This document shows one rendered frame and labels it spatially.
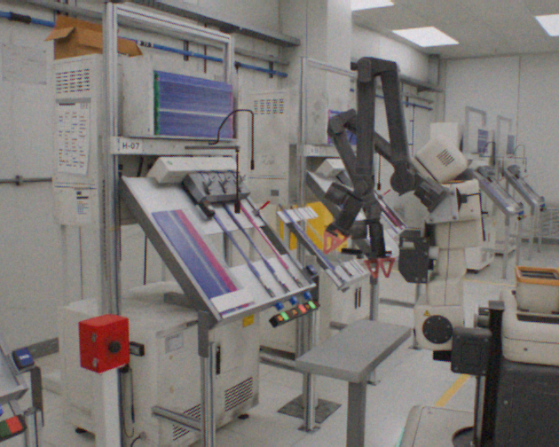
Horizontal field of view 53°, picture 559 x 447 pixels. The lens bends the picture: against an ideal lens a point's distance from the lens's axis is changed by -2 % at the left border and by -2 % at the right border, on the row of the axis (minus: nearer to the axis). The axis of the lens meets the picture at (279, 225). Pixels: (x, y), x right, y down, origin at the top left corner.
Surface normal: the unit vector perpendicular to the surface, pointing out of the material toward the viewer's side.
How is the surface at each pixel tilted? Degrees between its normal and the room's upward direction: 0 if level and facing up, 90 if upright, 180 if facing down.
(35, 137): 90
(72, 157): 95
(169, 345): 90
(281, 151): 90
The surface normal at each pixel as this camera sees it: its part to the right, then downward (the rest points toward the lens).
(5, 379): 0.62, -0.62
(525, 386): -0.33, 0.11
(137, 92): -0.55, 0.09
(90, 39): 0.85, -0.10
